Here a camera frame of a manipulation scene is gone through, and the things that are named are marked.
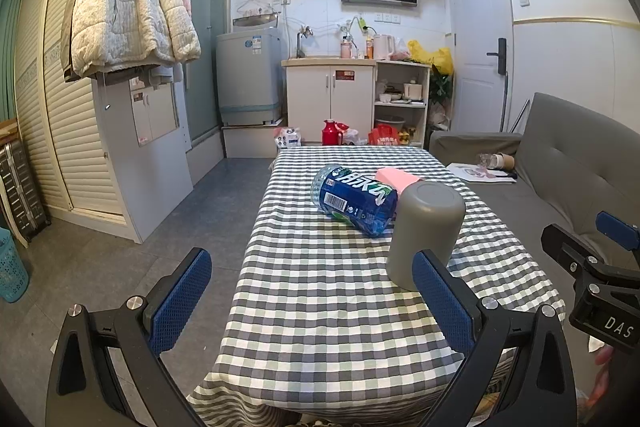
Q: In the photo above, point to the orange bottle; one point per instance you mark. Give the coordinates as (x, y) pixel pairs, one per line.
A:
(369, 48)

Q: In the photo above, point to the pink bottle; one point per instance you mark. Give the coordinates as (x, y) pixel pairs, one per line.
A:
(345, 49)

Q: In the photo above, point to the green plant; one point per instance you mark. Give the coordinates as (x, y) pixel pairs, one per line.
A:
(441, 89)

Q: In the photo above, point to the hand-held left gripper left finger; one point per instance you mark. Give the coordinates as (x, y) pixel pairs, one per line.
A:
(182, 302)

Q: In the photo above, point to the blue label water bottle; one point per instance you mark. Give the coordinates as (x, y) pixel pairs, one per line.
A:
(357, 202)

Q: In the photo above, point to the red thermos jug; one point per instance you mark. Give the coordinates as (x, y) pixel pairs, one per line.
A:
(331, 134)

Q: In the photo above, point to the yellow plastic bag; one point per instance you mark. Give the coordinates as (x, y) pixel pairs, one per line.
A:
(442, 59)

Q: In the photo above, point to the grey checked tablecloth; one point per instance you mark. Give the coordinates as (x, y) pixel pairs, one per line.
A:
(320, 297)

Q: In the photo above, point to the grey sofa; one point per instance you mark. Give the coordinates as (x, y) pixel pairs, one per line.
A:
(550, 167)

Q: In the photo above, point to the white floor cabinet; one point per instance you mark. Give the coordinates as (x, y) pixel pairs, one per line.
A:
(125, 167)

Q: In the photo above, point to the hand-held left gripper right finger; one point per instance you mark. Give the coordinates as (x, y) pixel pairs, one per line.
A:
(442, 302)

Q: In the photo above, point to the white printed packet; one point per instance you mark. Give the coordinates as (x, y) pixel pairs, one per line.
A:
(287, 138)

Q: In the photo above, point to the dark ribbed suitcase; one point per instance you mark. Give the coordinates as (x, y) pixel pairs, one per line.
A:
(20, 192)

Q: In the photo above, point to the white washing machine platform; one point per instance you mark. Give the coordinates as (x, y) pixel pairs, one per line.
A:
(250, 139)

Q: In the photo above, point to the printed booklet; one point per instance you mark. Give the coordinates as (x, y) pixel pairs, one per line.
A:
(477, 172)

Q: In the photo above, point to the red bag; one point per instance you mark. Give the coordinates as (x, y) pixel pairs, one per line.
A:
(382, 137)

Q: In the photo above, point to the frosted glass door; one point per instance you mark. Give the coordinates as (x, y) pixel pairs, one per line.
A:
(200, 57)

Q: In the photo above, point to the grey cup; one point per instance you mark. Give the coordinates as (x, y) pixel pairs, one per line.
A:
(425, 227)

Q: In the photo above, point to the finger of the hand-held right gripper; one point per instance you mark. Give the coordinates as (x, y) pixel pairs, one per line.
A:
(567, 247)
(619, 228)

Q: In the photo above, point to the white open shelf unit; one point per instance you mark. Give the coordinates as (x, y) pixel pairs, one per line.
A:
(427, 107)

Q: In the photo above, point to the white quilted jacket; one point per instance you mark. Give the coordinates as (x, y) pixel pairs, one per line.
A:
(130, 7)

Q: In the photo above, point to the metal faucet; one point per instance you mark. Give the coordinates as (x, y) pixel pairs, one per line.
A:
(301, 39)

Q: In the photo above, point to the cream louvred wardrobe doors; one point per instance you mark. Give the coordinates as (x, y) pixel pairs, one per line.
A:
(60, 117)

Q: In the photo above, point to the white sink cabinet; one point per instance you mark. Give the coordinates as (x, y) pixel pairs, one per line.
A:
(325, 102)

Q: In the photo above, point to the grey washing machine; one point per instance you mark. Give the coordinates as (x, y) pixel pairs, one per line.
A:
(247, 72)

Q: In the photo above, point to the teal plastic basket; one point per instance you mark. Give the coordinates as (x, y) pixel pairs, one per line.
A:
(10, 269)

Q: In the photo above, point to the person's right hand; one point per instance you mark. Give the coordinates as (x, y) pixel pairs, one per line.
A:
(604, 359)

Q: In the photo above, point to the white door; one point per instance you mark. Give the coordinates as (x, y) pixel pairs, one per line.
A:
(477, 32)

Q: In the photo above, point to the white electric kettle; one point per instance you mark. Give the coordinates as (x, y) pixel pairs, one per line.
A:
(383, 48)

